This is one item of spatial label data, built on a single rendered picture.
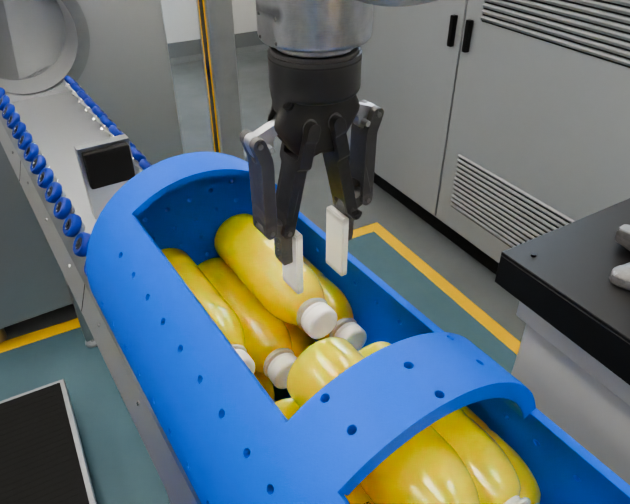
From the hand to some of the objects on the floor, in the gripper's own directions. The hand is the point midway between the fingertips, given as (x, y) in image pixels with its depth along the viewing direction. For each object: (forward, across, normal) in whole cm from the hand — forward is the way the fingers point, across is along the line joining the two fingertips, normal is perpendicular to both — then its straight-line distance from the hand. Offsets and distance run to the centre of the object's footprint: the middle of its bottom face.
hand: (315, 251), depth 56 cm
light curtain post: (+122, -28, -84) cm, 150 cm away
